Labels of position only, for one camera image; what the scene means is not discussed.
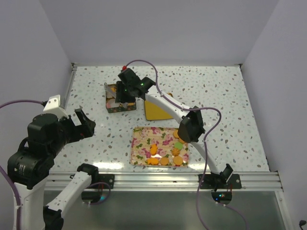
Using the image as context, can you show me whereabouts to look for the silver metal tongs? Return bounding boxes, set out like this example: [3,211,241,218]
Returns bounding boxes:
[104,82,128,108]

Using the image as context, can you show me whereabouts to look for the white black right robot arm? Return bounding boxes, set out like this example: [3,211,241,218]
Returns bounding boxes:
[116,66,233,188]

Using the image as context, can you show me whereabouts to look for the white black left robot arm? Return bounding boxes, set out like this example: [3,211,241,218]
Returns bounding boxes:
[7,109,100,230]

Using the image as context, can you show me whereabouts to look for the floral cookie tin box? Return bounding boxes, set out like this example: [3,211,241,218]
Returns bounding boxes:
[105,84,137,113]

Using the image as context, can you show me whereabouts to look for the gold tin lid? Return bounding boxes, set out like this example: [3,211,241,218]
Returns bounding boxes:
[144,101,173,121]

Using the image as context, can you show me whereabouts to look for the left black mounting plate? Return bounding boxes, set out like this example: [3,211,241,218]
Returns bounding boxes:
[96,173,115,191]

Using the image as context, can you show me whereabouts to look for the black mounting plate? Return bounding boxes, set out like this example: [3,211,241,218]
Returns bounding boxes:
[96,173,115,191]
[198,173,242,192]

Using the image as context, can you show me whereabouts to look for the floral serving tray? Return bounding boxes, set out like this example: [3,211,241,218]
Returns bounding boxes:
[130,126,189,167]

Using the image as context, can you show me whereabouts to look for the orange round cookie top right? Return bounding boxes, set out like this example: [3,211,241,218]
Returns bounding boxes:
[173,129,179,138]

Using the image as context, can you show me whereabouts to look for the orange round cookie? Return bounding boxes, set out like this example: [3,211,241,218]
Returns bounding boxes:
[173,156,183,166]
[173,129,179,138]
[160,157,169,166]

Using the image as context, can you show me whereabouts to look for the orange star cookie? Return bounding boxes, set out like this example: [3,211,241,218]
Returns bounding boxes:
[150,144,158,156]

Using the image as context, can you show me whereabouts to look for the orange fish cookie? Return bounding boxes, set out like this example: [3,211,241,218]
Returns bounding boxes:
[147,158,159,165]

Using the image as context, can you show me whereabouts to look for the green round cookie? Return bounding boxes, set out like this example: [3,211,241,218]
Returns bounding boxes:
[174,142,183,150]

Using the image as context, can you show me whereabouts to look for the swirl shell cookie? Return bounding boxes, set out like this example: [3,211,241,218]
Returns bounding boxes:
[171,148,180,157]

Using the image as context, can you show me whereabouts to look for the orange round cookie bottom middle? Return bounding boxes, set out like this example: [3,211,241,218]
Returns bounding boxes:
[160,157,169,166]

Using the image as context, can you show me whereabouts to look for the orange round cookie bottom right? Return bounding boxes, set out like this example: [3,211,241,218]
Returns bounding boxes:
[173,156,183,166]

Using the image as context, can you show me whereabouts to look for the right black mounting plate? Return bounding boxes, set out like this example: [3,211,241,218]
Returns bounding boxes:
[198,173,242,192]

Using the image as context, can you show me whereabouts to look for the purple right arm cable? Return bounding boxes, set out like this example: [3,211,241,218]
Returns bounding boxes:
[126,59,251,230]

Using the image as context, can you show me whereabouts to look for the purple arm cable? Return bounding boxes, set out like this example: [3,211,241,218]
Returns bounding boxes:
[126,59,251,230]
[0,99,47,230]

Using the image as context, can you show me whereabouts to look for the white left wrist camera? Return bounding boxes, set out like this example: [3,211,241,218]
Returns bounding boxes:
[43,94,69,119]

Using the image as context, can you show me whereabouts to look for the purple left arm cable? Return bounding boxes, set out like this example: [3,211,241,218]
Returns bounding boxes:
[0,99,47,230]

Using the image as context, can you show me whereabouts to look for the aluminium front rail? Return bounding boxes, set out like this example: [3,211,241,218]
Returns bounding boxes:
[44,171,283,192]

